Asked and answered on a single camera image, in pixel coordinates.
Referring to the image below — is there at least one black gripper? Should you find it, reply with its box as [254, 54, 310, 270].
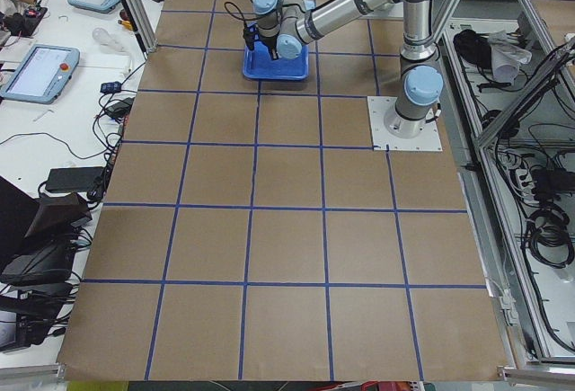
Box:
[261, 35, 279, 60]

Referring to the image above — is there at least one blue plastic tray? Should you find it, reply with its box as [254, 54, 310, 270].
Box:
[243, 35, 309, 81]

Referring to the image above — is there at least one near teach pendant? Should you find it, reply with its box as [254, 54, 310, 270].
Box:
[1, 44, 80, 104]

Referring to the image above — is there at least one black power brick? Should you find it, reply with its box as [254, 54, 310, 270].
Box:
[45, 166, 104, 193]

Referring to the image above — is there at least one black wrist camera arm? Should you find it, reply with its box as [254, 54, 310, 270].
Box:
[243, 22, 258, 51]

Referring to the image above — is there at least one aluminium frame post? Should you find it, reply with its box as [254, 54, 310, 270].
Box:
[120, 0, 157, 55]

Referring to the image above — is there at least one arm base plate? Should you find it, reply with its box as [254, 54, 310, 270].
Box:
[367, 96, 443, 152]

